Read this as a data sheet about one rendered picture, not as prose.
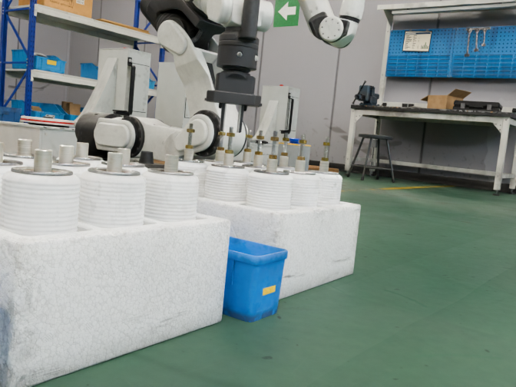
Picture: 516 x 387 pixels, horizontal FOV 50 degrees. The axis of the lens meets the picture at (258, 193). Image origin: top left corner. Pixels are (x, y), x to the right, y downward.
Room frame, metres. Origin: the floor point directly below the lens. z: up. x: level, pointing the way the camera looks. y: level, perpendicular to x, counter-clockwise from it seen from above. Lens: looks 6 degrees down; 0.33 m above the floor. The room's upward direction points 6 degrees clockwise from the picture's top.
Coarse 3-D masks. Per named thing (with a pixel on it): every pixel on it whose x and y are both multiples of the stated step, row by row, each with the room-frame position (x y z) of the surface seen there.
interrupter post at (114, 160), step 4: (108, 152) 0.80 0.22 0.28; (112, 152) 0.81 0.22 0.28; (116, 152) 0.82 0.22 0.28; (108, 156) 0.80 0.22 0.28; (112, 156) 0.80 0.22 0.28; (116, 156) 0.80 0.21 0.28; (120, 156) 0.80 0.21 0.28; (108, 160) 0.80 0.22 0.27; (112, 160) 0.80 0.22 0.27; (116, 160) 0.80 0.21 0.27; (120, 160) 0.80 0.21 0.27; (108, 164) 0.80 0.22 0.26; (112, 164) 0.80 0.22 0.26; (116, 164) 0.80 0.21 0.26; (120, 164) 0.80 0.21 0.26; (108, 168) 0.80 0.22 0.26; (112, 168) 0.80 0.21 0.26; (116, 168) 0.80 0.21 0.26; (120, 168) 0.80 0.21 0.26; (120, 172) 0.80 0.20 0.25
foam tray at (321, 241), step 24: (216, 216) 1.14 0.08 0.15; (240, 216) 1.10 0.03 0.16; (264, 216) 1.07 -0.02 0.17; (288, 216) 1.08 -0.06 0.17; (312, 216) 1.17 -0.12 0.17; (336, 216) 1.27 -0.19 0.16; (264, 240) 1.07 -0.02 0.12; (288, 240) 1.09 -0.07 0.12; (312, 240) 1.18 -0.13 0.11; (336, 240) 1.28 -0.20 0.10; (288, 264) 1.10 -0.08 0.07; (312, 264) 1.19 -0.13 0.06; (336, 264) 1.29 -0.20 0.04; (288, 288) 1.11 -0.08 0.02
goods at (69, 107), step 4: (64, 104) 6.44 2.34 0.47; (68, 104) 6.36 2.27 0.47; (72, 104) 6.38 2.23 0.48; (76, 104) 6.42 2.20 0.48; (80, 104) 6.46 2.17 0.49; (32, 108) 5.99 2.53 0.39; (36, 108) 6.01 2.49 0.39; (40, 108) 6.04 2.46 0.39; (64, 108) 6.44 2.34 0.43; (68, 108) 6.36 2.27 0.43; (72, 108) 6.38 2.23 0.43; (76, 108) 6.42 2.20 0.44; (80, 108) 6.46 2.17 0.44; (68, 112) 6.34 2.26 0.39; (72, 112) 6.37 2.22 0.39; (76, 112) 6.42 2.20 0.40; (80, 112) 6.48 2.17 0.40
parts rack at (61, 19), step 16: (32, 0) 5.71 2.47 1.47; (16, 16) 6.17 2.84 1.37; (32, 16) 5.72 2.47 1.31; (48, 16) 6.29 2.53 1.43; (64, 16) 6.01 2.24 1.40; (80, 16) 6.17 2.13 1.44; (16, 32) 5.93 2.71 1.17; (32, 32) 5.73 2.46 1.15; (80, 32) 6.83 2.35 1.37; (96, 32) 7.02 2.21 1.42; (112, 32) 6.97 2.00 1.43; (128, 32) 6.70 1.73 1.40; (0, 48) 6.06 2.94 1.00; (32, 48) 5.73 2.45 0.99; (160, 48) 7.17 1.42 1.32; (0, 64) 6.05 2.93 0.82; (32, 64) 5.74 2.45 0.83; (0, 80) 6.04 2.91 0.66; (32, 80) 5.74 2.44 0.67; (48, 80) 6.52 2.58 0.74; (64, 80) 6.05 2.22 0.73; (80, 80) 6.20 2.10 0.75; (96, 80) 6.38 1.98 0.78; (0, 96) 6.04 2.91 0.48
